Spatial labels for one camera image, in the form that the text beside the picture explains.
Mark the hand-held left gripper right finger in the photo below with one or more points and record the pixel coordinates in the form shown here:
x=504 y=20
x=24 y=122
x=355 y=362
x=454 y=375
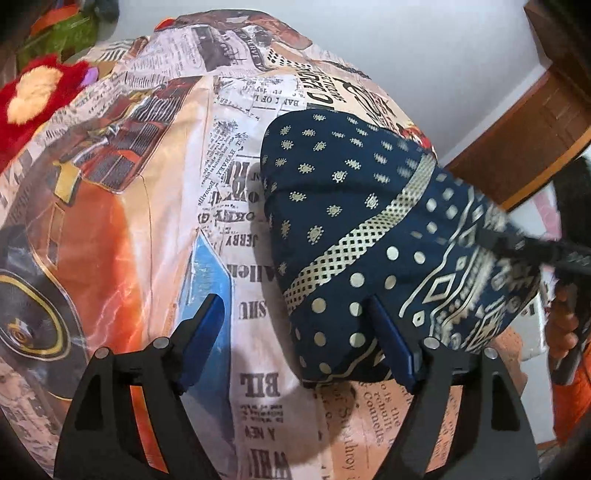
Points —
x=392 y=346

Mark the grey plush toy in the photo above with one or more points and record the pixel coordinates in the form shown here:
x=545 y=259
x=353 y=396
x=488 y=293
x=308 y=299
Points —
x=110 y=7

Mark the red plush toy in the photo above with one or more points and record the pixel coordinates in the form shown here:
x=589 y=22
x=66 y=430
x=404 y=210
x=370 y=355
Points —
x=46 y=87

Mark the navy patterned garment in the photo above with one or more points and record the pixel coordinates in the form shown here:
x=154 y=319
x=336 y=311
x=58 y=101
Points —
x=346 y=207

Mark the person's right hand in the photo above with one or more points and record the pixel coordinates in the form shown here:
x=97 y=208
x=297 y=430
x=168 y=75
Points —
x=561 y=327

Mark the newspaper print bedsheet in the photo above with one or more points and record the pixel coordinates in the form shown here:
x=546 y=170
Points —
x=138 y=184

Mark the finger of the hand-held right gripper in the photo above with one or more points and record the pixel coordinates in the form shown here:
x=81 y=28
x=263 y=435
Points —
x=531 y=249

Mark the green plush toy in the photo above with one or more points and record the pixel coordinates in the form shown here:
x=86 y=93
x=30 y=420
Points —
x=60 y=32

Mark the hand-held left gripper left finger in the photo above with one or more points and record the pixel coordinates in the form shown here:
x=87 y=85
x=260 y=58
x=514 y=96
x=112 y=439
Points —
x=203 y=341

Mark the person's right forearm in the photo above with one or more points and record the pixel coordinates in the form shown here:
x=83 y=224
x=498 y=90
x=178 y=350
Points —
x=572 y=406

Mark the pink cloth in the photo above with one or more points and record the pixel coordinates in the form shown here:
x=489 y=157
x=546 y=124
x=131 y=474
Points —
x=550 y=212

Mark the brown wooden furniture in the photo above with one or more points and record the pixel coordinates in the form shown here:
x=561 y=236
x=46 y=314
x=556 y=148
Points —
x=531 y=143

